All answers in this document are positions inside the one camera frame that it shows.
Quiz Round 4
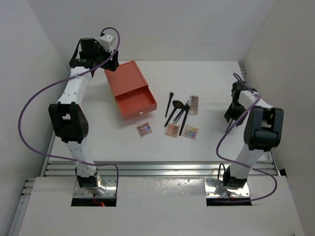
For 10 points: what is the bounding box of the long brown eyeshadow palette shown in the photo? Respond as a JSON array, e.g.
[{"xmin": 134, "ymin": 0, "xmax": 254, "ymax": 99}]
[{"xmin": 189, "ymin": 95, "xmax": 199, "ymax": 115}]

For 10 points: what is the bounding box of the purple cable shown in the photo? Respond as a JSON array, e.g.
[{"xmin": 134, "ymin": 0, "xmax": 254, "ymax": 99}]
[
  {"xmin": 18, "ymin": 27, "xmax": 122, "ymax": 197},
  {"xmin": 213, "ymin": 72, "xmax": 278, "ymax": 203}
]

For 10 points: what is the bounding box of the thin black makeup brush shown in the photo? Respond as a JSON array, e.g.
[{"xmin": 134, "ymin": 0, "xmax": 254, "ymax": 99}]
[{"xmin": 173, "ymin": 101, "xmax": 189, "ymax": 124}]

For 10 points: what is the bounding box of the small black makeup brush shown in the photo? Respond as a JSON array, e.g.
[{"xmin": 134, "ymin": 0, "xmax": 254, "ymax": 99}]
[{"xmin": 164, "ymin": 92, "xmax": 174, "ymax": 118}]

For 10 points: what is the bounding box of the white front cover panel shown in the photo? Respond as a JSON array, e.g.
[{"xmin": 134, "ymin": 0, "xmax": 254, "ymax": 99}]
[{"xmin": 19, "ymin": 177, "xmax": 304, "ymax": 236}]

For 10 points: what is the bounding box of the orange drawer box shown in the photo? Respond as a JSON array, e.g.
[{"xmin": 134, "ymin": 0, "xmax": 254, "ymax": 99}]
[{"xmin": 104, "ymin": 61, "xmax": 157, "ymax": 121}]

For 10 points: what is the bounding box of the round-pan eyeshadow palette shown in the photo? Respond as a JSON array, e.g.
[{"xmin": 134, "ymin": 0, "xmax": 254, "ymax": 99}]
[{"xmin": 137, "ymin": 123, "xmax": 152, "ymax": 138}]

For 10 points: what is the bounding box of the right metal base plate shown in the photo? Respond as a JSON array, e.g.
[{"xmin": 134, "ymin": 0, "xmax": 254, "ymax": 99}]
[{"xmin": 204, "ymin": 177, "xmax": 250, "ymax": 199}]

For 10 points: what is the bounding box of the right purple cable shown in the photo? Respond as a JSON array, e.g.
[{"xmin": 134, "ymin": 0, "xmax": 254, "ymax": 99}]
[{"xmin": 213, "ymin": 72, "xmax": 278, "ymax": 203}]

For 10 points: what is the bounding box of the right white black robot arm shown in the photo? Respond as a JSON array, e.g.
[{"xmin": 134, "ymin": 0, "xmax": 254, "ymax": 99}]
[{"xmin": 222, "ymin": 81, "xmax": 284, "ymax": 189}]

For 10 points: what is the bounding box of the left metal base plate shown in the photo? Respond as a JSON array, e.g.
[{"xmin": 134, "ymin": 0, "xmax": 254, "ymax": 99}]
[{"xmin": 72, "ymin": 177, "xmax": 117, "ymax": 199}]

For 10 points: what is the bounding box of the colourful eyeshadow palette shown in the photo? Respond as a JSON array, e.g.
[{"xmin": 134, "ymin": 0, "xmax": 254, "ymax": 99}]
[{"xmin": 182, "ymin": 125, "xmax": 199, "ymax": 140}]

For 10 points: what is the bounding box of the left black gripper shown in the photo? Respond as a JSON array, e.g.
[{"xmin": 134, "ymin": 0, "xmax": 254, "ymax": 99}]
[{"xmin": 91, "ymin": 42, "xmax": 118, "ymax": 71}]

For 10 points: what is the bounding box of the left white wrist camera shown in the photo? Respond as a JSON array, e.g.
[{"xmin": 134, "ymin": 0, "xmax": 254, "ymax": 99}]
[{"xmin": 98, "ymin": 34, "xmax": 115, "ymax": 51}]

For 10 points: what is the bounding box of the long black makeup brush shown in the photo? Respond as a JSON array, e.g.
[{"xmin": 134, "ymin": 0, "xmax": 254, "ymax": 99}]
[{"xmin": 179, "ymin": 105, "xmax": 190, "ymax": 136}]

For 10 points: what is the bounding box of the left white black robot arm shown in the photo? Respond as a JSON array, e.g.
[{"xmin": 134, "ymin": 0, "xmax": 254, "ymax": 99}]
[{"xmin": 48, "ymin": 34, "xmax": 119, "ymax": 196}]

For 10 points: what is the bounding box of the metal base plate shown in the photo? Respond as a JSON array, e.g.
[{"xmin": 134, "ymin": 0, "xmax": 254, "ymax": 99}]
[
  {"xmin": 72, "ymin": 177, "xmax": 117, "ymax": 199},
  {"xmin": 204, "ymin": 177, "xmax": 250, "ymax": 199}
]

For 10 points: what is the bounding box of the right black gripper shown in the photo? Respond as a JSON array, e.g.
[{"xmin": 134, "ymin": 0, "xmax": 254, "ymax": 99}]
[{"xmin": 224, "ymin": 102, "xmax": 248, "ymax": 126}]

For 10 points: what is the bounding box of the aluminium rail frame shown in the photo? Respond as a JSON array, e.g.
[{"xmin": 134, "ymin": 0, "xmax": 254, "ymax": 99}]
[{"xmin": 7, "ymin": 65, "xmax": 287, "ymax": 236}]

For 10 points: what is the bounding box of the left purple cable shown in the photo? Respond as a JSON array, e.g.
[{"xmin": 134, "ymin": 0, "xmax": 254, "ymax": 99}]
[{"xmin": 18, "ymin": 27, "xmax": 122, "ymax": 197}]

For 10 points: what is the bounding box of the brown quad eyeshadow palette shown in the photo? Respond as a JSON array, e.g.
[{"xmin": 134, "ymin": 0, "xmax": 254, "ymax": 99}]
[{"xmin": 165, "ymin": 124, "xmax": 181, "ymax": 138}]

